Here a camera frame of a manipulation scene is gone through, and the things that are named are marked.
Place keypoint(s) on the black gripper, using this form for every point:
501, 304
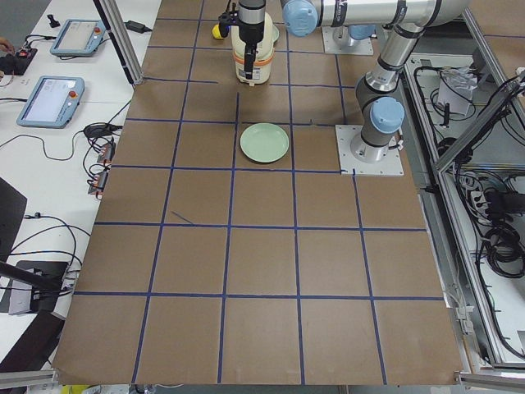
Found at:
249, 31

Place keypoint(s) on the cream rice cooker orange handle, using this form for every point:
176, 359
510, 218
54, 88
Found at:
263, 58

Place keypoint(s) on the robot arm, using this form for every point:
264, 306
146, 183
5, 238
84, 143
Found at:
359, 33
408, 20

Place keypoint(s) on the green plate near arm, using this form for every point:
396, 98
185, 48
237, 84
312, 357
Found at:
264, 142
275, 34

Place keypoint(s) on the yellow lemon toy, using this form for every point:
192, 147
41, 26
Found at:
217, 32

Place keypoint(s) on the black power adapter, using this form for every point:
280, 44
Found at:
137, 27

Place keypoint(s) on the blue teach pendant far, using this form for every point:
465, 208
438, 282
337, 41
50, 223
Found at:
78, 38

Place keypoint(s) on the blue teach pendant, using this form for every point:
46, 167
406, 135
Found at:
52, 102
78, 38

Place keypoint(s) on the brown paper table mat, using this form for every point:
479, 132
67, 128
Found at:
204, 266

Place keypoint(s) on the blue teach pendant near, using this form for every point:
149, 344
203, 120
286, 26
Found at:
52, 102

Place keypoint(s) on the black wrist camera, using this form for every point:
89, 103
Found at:
228, 19

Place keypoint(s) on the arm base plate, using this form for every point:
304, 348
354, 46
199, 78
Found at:
336, 41
360, 159

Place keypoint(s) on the aluminium frame post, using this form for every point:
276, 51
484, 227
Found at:
111, 17

